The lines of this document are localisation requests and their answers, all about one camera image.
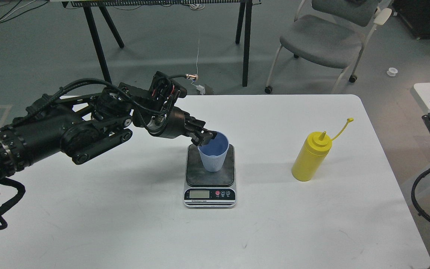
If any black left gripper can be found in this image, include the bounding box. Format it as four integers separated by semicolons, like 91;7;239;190
133;106;218;146

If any white cable with plug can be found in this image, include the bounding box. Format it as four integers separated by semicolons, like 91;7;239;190
194;28;215;95

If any black digital kitchen scale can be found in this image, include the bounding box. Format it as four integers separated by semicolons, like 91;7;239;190
183;145;237;209

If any blue ribbed plastic cup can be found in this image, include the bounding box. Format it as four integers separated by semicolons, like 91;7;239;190
197;132;229;172

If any yellow squeeze bottle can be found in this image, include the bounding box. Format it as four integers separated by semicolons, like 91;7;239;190
291;118;354;182

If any grey office chair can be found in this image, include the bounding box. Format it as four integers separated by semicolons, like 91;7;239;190
264;0;392;94

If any small white spool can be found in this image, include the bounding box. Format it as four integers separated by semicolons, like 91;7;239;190
386;67;399;77

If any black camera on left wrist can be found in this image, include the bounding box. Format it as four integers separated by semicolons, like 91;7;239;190
149;71;199;112

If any black legged table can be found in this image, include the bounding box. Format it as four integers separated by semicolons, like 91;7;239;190
49;0;262;87

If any dark cabinet in corner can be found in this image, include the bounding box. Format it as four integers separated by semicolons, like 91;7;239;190
392;0;430;40

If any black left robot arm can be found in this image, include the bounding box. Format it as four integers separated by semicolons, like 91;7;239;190
0;72;219;230

